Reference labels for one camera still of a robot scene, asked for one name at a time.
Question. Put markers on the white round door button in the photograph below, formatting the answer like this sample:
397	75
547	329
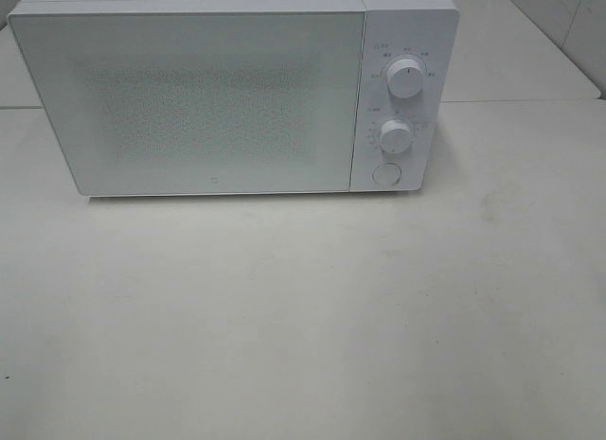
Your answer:
387	174

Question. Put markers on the white round knob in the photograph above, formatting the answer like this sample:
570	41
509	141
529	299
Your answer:
395	137
405	77

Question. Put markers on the white microwave door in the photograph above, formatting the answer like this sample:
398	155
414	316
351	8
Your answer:
196	104

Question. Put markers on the white microwave oven body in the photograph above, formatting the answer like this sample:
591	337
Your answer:
424	29

